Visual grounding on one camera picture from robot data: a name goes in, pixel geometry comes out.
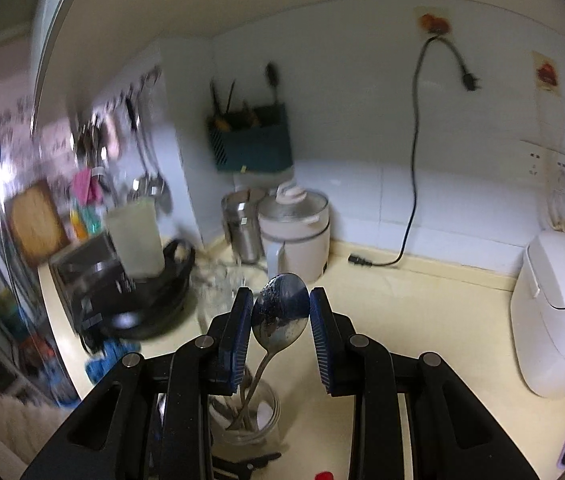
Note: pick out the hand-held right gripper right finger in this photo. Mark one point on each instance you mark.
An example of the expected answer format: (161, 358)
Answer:
(320, 340)

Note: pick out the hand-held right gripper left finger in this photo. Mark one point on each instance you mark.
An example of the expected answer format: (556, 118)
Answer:
(240, 332)

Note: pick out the stainless steel spoon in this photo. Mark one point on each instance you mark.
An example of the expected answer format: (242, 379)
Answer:
(280, 310)

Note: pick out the glass utensil jar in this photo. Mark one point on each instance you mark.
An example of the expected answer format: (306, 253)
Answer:
(267, 425)

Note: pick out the ribbed glass tumbler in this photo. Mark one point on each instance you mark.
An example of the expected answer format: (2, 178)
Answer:
(212, 295)
(235, 275)

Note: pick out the white electric cooking pot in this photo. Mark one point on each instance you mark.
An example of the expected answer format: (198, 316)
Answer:
(295, 240)

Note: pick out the stainless steel canister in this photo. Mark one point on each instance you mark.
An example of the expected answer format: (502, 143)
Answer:
(242, 225)

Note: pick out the wooden cutting board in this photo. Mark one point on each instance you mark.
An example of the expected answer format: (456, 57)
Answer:
(37, 225)

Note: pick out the pink cloth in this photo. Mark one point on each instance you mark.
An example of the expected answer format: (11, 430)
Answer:
(86, 187)

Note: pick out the hanging steel ladle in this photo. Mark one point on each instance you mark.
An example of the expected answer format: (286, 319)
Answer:
(145, 180)

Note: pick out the black tool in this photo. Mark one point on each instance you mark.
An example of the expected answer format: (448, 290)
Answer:
(247, 462)

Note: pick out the small red object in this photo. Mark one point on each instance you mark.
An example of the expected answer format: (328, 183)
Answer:
(324, 476)

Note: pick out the white rice cooker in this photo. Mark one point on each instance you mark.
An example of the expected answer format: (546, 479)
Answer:
(557, 320)

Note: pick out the teal wall utensil holder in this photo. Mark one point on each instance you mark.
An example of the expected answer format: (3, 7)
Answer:
(257, 140)

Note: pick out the white wall outlet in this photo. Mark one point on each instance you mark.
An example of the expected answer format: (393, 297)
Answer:
(537, 160)

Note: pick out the orange flower wall sticker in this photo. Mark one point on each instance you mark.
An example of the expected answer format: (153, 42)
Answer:
(435, 22)

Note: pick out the red flower wall sticker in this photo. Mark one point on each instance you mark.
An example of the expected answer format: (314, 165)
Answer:
(548, 74)

